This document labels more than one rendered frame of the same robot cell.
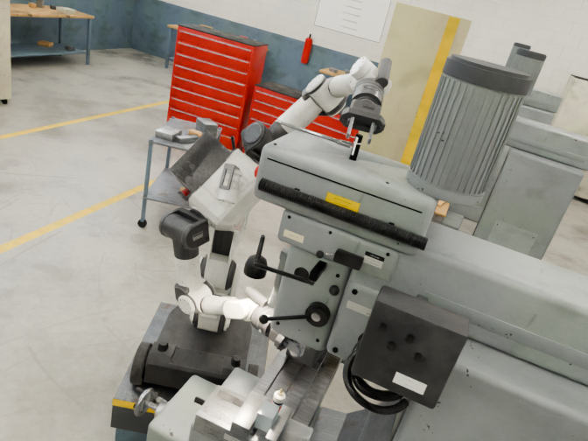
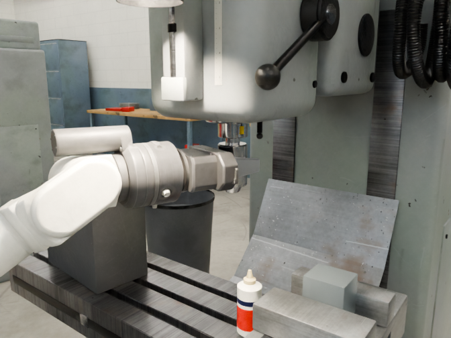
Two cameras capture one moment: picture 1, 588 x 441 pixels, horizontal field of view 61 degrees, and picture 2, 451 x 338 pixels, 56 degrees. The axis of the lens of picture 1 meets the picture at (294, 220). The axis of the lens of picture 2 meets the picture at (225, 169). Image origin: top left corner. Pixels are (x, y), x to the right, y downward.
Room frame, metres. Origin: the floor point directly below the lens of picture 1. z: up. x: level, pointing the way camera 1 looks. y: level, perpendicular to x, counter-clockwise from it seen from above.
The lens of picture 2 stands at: (1.09, 0.49, 1.37)
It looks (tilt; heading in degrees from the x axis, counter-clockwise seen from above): 12 degrees down; 292
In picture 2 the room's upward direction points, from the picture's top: straight up
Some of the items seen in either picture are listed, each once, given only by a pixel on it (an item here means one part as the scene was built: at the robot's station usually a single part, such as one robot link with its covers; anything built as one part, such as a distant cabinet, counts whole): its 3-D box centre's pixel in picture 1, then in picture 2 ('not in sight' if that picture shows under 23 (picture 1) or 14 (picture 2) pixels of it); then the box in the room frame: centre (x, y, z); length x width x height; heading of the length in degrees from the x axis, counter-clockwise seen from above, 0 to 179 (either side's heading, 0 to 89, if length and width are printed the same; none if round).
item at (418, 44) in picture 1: (373, 199); not in sight; (3.04, -0.46, 1.15); 0.52 x 0.40 x 2.30; 75
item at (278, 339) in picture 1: (277, 329); (180, 172); (1.38, -0.04, 1.23); 0.13 x 0.12 x 0.10; 146
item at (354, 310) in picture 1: (375, 311); (298, 21); (1.27, -0.30, 1.47); 0.24 x 0.19 x 0.26; 165
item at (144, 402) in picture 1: (151, 405); not in sight; (1.46, 0.37, 0.66); 0.16 x 0.12 x 0.12; 75
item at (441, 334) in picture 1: (407, 347); not in sight; (0.92, -0.31, 1.62); 0.20 x 0.09 x 0.21; 75
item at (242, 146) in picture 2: not in sight; (232, 146); (1.33, -0.11, 1.26); 0.05 x 0.05 x 0.01
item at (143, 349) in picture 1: (141, 362); not in sight; (1.83, 0.54, 0.50); 0.20 x 0.05 x 0.20; 4
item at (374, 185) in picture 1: (350, 186); not in sight; (1.32, -0.13, 1.81); 0.47 x 0.26 x 0.16; 75
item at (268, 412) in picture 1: (267, 416); (329, 294); (1.16, -0.07, 1.07); 0.06 x 0.05 x 0.06; 166
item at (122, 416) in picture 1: (197, 384); not in sight; (2.09, 0.29, 0.20); 0.78 x 0.68 x 0.40; 4
